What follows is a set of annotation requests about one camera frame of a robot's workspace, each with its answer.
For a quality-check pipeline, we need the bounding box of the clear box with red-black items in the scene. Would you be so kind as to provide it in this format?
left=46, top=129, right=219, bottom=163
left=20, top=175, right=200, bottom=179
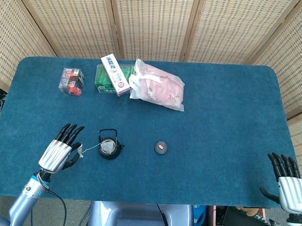
left=58, top=67, right=86, bottom=97

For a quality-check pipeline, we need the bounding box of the black flat case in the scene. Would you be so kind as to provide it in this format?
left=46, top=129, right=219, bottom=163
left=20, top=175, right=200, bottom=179
left=219, top=206, right=274, bottom=226

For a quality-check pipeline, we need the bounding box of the blue printed package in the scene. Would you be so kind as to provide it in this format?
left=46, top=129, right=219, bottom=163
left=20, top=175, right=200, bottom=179
left=193, top=205, right=208, bottom=226

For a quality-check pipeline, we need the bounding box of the black lid with orange knob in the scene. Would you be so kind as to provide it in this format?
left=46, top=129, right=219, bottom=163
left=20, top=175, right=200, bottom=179
left=154, top=140, right=169, bottom=156

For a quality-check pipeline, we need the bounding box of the blue table cloth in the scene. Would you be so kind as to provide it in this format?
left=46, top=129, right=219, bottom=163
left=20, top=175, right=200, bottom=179
left=0, top=55, right=301, bottom=209

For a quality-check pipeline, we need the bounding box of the plastic bag with pink cloth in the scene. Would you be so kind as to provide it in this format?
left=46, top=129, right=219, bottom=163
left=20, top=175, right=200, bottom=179
left=128, top=58, right=187, bottom=113

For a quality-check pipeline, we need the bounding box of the left silver-black robot hand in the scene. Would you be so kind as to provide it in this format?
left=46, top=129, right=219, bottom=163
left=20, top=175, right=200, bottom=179
left=38, top=122, right=86, bottom=175

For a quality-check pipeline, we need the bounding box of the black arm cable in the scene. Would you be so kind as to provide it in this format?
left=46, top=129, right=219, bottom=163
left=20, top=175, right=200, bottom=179
left=45, top=190, right=68, bottom=226

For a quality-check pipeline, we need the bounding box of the white tea bag with string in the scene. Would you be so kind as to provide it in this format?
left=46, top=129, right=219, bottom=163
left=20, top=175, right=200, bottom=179
left=77, top=139, right=115, bottom=160

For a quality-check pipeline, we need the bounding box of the blue-grey robot torso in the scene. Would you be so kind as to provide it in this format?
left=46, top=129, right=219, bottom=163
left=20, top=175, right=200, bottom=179
left=87, top=201, right=195, bottom=226

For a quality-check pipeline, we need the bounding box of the right silver-black robot hand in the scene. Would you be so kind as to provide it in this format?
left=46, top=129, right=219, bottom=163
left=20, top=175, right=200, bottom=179
left=258, top=152, right=302, bottom=215

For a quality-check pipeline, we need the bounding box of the black teapot with handle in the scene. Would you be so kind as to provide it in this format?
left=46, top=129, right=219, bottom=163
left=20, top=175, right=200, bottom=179
left=97, top=127, right=125, bottom=161

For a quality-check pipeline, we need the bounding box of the green box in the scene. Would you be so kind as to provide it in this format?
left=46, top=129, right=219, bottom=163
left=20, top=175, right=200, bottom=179
left=94, top=63, right=135, bottom=95

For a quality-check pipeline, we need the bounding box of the white toothpaste box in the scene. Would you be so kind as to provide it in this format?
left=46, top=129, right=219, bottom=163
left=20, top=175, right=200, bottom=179
left=99, top=52, right=132, bottom=97

